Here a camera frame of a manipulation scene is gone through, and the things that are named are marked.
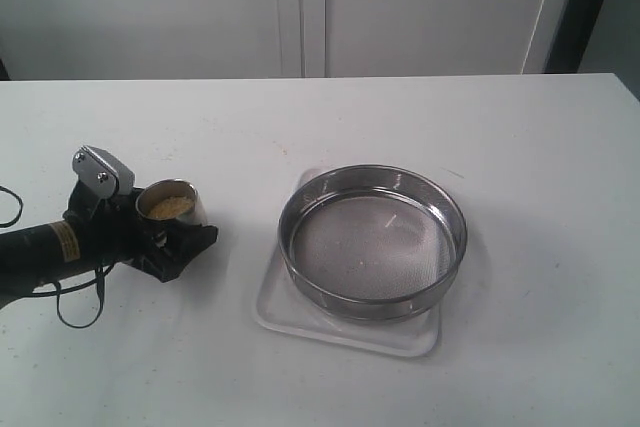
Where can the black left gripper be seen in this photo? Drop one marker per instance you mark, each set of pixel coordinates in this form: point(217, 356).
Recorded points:
point(112, 230)

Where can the yellow and white grains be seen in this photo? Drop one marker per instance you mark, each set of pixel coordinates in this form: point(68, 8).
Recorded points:
point(171, 208)

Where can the stainless steel cup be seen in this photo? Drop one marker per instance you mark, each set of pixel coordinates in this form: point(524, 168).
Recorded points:
point(160, 190)

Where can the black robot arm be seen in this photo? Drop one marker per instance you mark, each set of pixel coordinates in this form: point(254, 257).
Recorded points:
point(33, 257)

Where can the round metal sieve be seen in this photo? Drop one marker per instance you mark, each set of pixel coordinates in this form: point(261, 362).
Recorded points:
point(372, 242)

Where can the white square tray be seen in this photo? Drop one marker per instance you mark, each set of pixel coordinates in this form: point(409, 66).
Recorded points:
point(280, 307)

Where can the white cabinet doors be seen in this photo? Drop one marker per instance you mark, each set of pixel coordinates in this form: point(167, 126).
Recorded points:
point(168, 39)

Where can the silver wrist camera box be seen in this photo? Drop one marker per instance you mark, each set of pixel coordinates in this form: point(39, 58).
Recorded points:
point(104, 174)

